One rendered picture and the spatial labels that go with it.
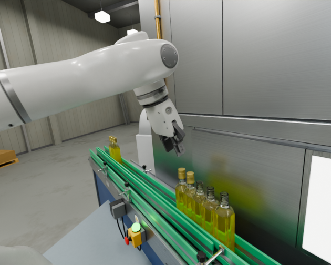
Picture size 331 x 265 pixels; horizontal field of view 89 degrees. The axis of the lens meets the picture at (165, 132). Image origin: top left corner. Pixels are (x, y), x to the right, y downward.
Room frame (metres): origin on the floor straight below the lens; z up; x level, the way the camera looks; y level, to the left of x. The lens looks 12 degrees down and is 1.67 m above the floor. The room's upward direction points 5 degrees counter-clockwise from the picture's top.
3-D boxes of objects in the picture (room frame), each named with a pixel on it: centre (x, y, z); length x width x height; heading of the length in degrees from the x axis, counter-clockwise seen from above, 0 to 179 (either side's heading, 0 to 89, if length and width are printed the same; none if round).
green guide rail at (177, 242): (1.19, 0.41, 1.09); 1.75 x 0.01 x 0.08; 34
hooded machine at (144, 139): (3.16, 0.09, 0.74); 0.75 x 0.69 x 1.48; 154
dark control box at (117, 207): (1.00, 0.36, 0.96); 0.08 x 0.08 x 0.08; 34
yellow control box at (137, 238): (0.77, 0.20, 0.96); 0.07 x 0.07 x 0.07; 34
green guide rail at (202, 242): (1.24, 0.35, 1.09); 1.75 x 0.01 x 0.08; 34
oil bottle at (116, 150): (1.51, 0.47, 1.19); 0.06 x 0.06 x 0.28; 34
